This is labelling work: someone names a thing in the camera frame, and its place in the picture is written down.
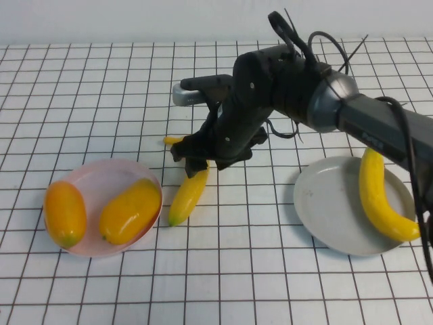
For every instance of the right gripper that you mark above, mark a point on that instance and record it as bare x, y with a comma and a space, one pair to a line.
233, 132

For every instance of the yellow plastic banana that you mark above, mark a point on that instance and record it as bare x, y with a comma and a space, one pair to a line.
187, 199
373, 193

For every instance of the yellow-orange plastic mango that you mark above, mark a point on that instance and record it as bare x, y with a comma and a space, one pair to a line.
130, 213

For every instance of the deep orange plastic mango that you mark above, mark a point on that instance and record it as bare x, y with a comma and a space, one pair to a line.
66, 213

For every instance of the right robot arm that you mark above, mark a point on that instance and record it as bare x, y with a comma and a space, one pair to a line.
372, 118

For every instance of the pink round plate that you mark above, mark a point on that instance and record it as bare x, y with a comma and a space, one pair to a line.
98, 183

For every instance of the grey round plate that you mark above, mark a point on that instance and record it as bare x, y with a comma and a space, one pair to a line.
328, 206

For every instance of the white grid pattern tablecloth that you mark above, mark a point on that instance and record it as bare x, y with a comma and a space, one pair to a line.
101, 101

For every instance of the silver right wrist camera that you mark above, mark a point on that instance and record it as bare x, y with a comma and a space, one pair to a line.
186, 96

